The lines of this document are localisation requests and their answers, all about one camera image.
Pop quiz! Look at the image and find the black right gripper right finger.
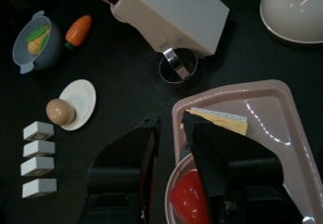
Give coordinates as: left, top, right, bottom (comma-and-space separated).
180, 110, 305, 224

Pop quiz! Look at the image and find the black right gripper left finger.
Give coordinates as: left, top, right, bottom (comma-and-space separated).
77, 113, 161, 224

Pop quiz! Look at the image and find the white bowl with red inside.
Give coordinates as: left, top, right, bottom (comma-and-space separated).
164, 153, 212, 224

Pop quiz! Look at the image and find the yellow green toy starfruit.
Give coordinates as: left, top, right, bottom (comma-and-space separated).
24, 24, 52, 57

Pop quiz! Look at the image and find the yellow sponge with grey top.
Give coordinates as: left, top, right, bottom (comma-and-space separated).
178, 107, 249, 137

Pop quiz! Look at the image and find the pink plastic tray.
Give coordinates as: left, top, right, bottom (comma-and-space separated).
170, 78, 323, 224

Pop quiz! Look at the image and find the white letter cube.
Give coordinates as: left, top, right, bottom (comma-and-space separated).
21, 178, 57, 198
22, 121, 56, 142
22, 139, 57, 159
20, 156, 56, 177

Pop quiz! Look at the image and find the beige toy egg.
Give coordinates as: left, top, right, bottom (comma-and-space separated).
45, 97, 77, 126

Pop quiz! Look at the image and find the small white plate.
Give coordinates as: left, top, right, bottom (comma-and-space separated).
57, 78, 97, 131

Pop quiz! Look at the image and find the round metal cookie cutter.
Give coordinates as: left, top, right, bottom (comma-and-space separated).
157, 46, 198, 85

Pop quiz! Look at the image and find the orange toy carrot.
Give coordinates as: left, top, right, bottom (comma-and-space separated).
62, 14, 93, 51

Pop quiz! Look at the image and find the white knife block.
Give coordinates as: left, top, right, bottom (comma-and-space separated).
109, 0, 230, 58

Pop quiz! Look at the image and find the white kettle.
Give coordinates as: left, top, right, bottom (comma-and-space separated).
259, 0, 323, 44

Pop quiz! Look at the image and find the grey-blue bowl with handles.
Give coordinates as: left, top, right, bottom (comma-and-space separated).
12, 9, 64, 75

